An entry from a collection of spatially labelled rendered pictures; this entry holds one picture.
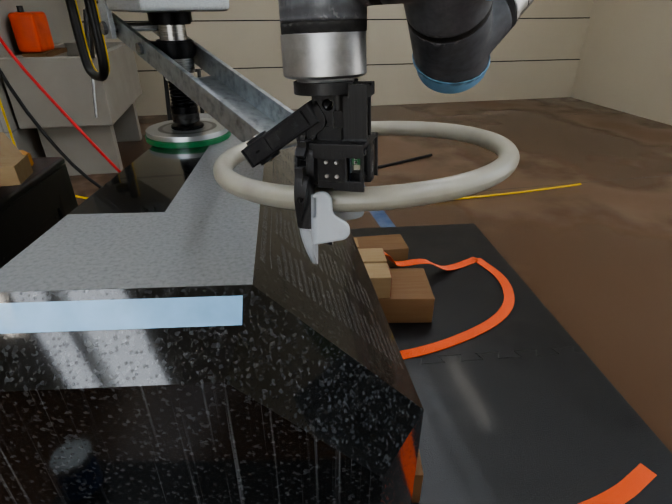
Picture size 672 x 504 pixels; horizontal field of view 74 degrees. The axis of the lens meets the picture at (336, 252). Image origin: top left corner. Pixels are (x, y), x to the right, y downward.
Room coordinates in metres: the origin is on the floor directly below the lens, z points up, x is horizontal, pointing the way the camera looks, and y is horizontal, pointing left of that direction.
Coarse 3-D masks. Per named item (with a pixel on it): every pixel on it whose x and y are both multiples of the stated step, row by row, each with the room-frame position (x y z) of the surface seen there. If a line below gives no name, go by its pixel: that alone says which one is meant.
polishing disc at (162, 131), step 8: (200, 120) 1.29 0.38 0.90; (208, 120) 1.29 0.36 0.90; (152, 128) 1.20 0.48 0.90; (160, 128) 1.20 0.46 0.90; (168, 128) 1.20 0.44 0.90; (208, 128) 1.20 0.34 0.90; (216, 128) 1.20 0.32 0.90; (224, 128) 1.20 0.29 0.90; (152, 136) 1.13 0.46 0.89; (160, 136) 1.12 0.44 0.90; (168, 136) 1.12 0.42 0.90; (176, 136) 1.12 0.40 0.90; (184, 136) 1.12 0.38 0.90; (192, 136) 1.12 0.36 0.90; (200, 136) 1.12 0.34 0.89; (208, 136) 1.14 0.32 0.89; (216, 136) 1.15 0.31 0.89
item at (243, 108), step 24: (120, 24) 1.29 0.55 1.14; (144, 24) 1.36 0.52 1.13; (144, 48) 1.20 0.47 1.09; (168, 72) 1.11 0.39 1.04; (216, 72) 1.17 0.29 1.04; (192, 96) 1.04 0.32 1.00; (216, 96) 0.97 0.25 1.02; (240, 96) 1.10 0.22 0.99; (264, 96) 1.03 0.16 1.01; (216, 120) 0.97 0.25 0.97; (240, 120) 0.90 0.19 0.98; (264, 120) 1.00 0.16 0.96
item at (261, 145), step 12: (300, 108) 0.51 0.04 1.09; (288, 120) 0.51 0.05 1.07; (300, 120) 0.51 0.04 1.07; (312, 120) 0.50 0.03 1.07; (264, 132) 0.55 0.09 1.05; (276, 132) 0.52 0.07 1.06; (288, 132) 0.51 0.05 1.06; (300, 132) 0.51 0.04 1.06; (252, 144) 0.53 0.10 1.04; (264, 144) 0.52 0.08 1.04; (276, 144) 0.52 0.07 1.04; (252, 156) 0.53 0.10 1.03; (264, 156) 0.52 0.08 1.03
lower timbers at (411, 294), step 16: (368, 240) 2.04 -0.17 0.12; (384, 240) 2.04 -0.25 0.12; (400, 240) 2.04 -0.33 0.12; (400, 256) 1.95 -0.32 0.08; (400, 272) 1.70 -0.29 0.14; (416, 272) 1.70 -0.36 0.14; (400, 288) 1.57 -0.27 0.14; (416, 288) 1.57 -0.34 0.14; (384, 304) 1.49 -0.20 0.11; (400, 304) 1.49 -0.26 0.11; (416, 304) 1.49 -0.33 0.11; (432, 304) 1.50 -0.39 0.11; (400, 320) 1.49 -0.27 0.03; (416, 320) 1.49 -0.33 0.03
